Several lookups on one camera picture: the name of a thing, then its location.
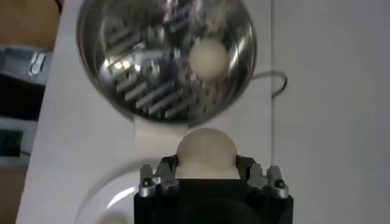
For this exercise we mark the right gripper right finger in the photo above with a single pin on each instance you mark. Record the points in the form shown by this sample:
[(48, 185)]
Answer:
[(259, 179)]

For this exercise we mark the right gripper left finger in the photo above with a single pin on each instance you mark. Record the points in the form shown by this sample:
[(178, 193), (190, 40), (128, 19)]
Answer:
[(166, 179)]

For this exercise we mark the steel steamer basket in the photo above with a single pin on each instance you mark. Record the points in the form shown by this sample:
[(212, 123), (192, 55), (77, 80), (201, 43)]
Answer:
[(146, 76)]

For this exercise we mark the white round plate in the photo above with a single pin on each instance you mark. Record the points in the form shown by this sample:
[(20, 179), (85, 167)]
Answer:
[(122, 188)]

